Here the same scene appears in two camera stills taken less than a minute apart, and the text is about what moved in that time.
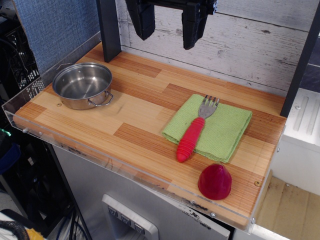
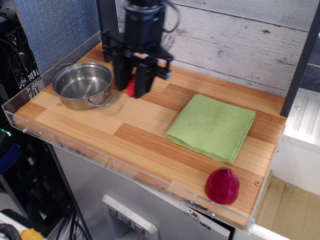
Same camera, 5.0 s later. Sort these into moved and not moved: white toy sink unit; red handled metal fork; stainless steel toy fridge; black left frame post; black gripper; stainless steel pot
Moved: black gripper; red handled metal fork
Not moved: stainless steel toy fridge; white toy sink unit; black left frame post; stainless steel pot
